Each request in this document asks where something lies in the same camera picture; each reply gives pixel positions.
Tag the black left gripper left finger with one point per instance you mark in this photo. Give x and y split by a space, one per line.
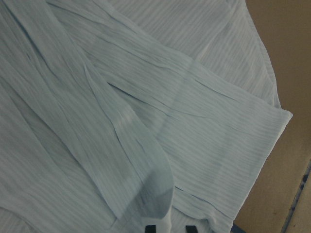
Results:
150 229

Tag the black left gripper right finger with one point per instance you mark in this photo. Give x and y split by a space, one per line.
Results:
190 228

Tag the light blue striped button shirt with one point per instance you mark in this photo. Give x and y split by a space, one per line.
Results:
105 130

